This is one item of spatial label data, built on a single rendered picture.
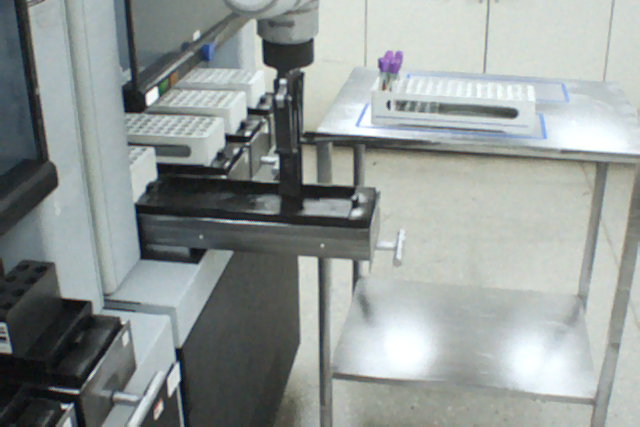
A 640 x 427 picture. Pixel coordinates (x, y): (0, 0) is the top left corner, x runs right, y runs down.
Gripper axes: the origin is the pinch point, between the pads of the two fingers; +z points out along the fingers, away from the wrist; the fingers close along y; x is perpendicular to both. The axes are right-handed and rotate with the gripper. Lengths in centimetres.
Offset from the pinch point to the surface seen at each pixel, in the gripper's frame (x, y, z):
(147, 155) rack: -21.8, 2.9, -2.2
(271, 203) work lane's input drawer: -2.2, 4.1, 3.9
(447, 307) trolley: 26, -54, 56
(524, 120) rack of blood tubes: 36.9, -27.8, -0.2
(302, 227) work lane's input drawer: 3.8, 11.3, 3.9
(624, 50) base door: 96, -224, 33
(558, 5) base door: 67, -224, 16
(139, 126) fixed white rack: -28.0, -9.7, -2.2
